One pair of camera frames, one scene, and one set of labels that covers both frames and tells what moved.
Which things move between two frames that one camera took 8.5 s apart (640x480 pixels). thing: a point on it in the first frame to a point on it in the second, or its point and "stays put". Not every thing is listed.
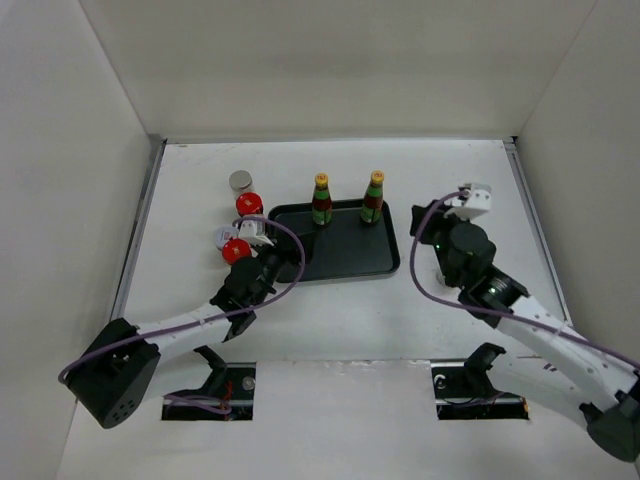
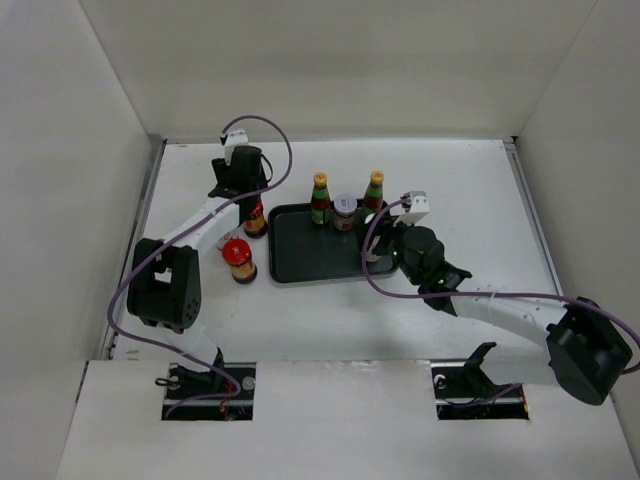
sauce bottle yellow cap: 322,205 stays put
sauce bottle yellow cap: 372,206 stays put
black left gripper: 287,249 to 223,169
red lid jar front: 235,249 stays put
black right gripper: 436,219 to 382,226
